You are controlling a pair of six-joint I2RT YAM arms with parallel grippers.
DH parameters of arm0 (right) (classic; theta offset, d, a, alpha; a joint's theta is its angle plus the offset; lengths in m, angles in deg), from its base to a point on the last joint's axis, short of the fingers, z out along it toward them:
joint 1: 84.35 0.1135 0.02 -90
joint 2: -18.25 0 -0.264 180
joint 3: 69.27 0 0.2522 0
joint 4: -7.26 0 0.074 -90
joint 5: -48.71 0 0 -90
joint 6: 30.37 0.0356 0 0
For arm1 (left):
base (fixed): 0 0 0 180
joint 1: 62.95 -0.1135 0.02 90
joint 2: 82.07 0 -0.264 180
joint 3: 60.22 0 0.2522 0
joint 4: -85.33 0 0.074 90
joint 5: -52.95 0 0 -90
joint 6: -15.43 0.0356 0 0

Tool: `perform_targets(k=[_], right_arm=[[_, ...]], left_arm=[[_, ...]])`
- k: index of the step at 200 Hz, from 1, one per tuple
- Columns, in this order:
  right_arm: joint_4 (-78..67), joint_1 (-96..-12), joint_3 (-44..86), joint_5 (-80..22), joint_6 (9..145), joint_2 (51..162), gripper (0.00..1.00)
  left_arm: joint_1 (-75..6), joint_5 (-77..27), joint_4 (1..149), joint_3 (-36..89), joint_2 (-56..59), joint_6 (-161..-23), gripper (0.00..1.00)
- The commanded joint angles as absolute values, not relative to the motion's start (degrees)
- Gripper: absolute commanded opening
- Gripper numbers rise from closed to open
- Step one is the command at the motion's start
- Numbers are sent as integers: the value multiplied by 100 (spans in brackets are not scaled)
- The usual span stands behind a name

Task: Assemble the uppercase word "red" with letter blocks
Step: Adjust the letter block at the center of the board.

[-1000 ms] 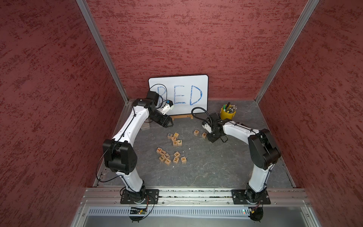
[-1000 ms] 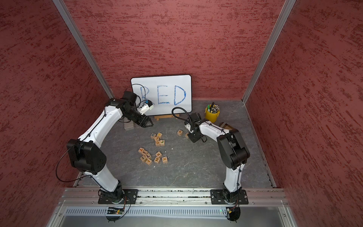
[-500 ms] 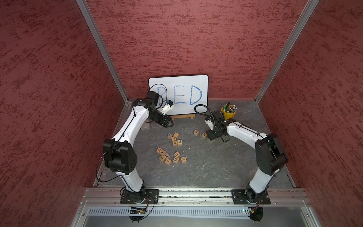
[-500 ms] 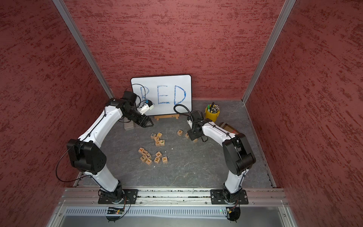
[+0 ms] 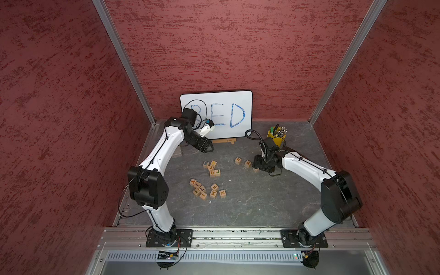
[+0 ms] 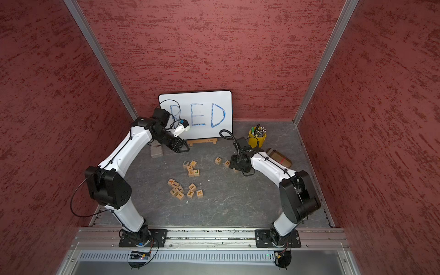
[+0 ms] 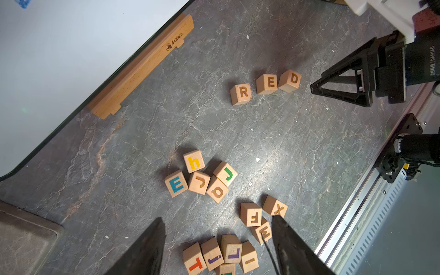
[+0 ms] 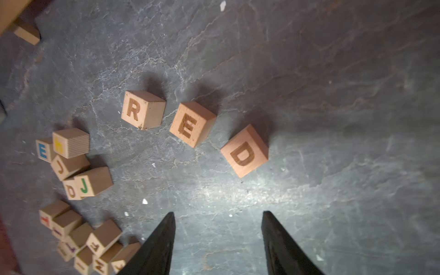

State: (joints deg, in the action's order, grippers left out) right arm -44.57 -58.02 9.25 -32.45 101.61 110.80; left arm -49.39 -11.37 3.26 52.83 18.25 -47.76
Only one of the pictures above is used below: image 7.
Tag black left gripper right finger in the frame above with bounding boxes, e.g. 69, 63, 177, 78
272, 215, 334, 275

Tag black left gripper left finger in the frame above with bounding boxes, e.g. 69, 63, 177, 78
106, 218, 166, 275

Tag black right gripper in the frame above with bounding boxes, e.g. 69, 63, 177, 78
310, 30, 440, 107

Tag wooden D letter block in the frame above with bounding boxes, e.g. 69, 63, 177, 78
278, 69, 301, 93

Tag wooden E letter block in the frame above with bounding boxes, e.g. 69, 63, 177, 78
256, 74, 278, 95

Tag wooden R letter block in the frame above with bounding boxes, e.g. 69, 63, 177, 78
230, 84, 252, 106

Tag wooden I letter block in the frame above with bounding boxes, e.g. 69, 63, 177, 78
239, 241, 259, 273

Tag wooden T letter block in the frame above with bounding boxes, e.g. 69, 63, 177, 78
183, 242, 207, 275

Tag wooden X letter block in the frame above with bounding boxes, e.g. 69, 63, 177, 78
262, 195, 288, 218

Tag wooden F letter block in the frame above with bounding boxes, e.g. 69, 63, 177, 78
240, 202, 262, 228

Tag wooden O letter block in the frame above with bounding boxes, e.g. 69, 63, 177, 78
206, 175, 229, 204

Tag wooden purple L block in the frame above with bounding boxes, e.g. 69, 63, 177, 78
221, 234, 243, 264

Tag wooden blue E block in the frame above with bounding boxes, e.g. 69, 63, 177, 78
165, 170, 189, 198

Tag wooden brown J block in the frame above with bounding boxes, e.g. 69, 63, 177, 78
189, 171, 211, 195

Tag wooden yellow h block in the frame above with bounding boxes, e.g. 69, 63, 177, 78
183, 150, 206, 174

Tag wooden green J block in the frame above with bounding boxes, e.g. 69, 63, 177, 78
213, 161, 238, 187

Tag wooden whiteboard stand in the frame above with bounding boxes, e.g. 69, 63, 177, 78
88, 14, 194, 119

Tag aluminium front rail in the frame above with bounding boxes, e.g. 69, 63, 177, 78
315, 82, 440, 275

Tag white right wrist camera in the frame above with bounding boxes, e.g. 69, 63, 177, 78
345, 0, 427, 44

